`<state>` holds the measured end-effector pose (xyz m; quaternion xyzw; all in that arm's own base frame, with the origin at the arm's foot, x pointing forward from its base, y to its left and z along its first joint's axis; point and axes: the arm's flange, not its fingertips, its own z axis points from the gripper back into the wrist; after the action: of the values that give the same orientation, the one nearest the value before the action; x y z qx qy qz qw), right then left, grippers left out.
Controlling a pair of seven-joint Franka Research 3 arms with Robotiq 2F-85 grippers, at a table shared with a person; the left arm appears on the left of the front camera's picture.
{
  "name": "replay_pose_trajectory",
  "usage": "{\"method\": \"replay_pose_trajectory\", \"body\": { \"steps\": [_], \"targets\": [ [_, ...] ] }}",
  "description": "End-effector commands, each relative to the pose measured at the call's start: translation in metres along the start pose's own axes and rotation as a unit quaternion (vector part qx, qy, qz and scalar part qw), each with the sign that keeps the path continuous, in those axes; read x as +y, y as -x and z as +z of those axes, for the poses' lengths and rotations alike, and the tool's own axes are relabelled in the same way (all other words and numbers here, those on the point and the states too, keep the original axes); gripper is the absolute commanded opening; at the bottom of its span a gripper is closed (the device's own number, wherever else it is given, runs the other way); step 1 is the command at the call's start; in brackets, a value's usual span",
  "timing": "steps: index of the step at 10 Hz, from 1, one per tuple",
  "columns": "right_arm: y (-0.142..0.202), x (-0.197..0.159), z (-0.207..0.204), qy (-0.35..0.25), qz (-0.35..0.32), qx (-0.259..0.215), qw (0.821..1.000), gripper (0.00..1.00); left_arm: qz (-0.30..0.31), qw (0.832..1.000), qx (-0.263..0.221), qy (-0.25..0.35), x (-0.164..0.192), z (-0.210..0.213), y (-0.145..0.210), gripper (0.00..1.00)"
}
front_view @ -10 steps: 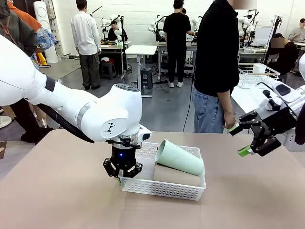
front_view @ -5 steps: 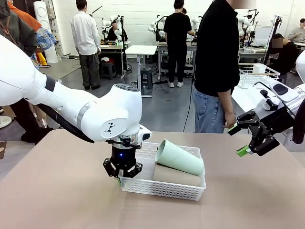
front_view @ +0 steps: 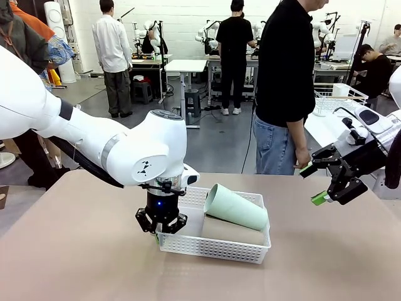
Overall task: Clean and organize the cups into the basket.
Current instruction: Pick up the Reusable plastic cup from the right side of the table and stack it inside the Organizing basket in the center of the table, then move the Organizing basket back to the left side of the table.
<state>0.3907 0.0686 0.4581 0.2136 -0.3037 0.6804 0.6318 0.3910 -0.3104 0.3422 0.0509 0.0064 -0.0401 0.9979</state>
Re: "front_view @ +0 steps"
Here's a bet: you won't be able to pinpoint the person black t-shirt black trousers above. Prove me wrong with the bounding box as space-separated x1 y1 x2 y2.
216 0 257 116

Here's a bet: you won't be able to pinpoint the dark plastic stool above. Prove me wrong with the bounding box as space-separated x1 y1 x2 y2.
131 80 154 105

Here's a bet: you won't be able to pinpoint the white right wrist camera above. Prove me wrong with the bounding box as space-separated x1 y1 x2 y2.
356 106 395 135

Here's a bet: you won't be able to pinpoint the white board panel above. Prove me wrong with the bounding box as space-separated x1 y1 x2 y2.
332 33 364 62

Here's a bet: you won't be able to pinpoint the person in grey top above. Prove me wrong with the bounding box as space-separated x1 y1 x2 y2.
378 26 401 56

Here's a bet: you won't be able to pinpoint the wood-top work desk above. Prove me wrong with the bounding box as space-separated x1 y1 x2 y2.
130 53 174 105

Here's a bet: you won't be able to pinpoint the black tripod stand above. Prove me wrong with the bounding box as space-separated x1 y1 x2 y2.
345 20 373 87

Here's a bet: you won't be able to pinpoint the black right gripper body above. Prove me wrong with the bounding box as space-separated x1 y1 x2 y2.
340 140 388 182

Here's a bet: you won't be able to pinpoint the person's right hand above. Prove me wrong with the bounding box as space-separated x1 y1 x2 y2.
294 149 313 171

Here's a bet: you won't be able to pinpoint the person black shirt blue jeans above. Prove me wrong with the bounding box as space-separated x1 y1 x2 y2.
252 0 330 176

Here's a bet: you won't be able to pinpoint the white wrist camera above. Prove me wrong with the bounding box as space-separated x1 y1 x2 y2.
181 164 201 189
356 106 395 135

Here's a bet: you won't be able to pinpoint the mannequin in dark jacket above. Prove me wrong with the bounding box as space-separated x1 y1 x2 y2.
0 0 71 191

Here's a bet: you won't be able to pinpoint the white tower fan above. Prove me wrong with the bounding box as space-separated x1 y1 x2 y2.
43 1 78 84

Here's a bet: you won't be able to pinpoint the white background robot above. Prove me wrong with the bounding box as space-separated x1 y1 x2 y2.
250 20 267 53
142 20 169 56
311 20 336 60
194 19 222 56

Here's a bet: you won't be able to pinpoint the person's right forearm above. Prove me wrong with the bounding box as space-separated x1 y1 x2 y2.
286 120 311 156

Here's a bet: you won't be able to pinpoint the white standing desk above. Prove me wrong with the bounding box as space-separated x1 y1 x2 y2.
164 58 208 129

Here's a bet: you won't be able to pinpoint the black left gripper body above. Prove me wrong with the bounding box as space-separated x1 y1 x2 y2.
145 191 181 224

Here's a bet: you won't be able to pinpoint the long cluttered desk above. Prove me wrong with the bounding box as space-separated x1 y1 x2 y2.
313 59 361 84

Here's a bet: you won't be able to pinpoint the grey plastic stool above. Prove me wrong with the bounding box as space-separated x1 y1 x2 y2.
184 88 202 118

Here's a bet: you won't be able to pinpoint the seated person in black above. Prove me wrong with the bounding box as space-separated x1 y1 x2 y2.
352 43 393 100

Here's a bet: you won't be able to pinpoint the round white stand base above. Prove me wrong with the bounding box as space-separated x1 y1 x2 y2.
0 151 16 170

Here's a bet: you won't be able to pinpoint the brown board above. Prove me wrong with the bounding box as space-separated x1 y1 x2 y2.
0 185 10 210

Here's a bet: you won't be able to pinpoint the black robot cable hose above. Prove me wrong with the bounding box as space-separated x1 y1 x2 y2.
46 136 126 189
384 128 401 189

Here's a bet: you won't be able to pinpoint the white box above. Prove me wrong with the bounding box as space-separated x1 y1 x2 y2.
332 83 350 98

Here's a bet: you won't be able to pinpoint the person in white shirt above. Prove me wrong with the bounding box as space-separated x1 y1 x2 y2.
91 0 134 119

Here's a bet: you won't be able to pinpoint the white side table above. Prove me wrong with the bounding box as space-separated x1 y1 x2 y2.
303 108 401 199

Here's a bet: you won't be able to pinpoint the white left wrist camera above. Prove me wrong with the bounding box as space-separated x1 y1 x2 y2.
181 164 201 189

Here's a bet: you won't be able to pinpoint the grey work desk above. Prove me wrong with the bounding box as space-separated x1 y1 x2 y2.
205 53 261 107

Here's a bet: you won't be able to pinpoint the white wire rack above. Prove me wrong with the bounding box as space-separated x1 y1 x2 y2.
313 83 369 117

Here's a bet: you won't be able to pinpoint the mannequin in orange clothes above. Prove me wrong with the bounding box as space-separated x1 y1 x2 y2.
9 0 76 92

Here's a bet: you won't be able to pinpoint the white perforated plastic basket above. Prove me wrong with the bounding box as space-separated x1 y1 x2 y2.
155 186 272 266

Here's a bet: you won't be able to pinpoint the thin black camera cable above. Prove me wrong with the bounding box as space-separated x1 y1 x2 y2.
333 107 391 155

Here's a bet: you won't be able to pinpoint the tall mint green cup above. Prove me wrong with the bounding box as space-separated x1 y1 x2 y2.
204 183 269 233

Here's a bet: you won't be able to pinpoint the thin black hanging cable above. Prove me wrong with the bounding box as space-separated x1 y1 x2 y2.
241 103 258 174

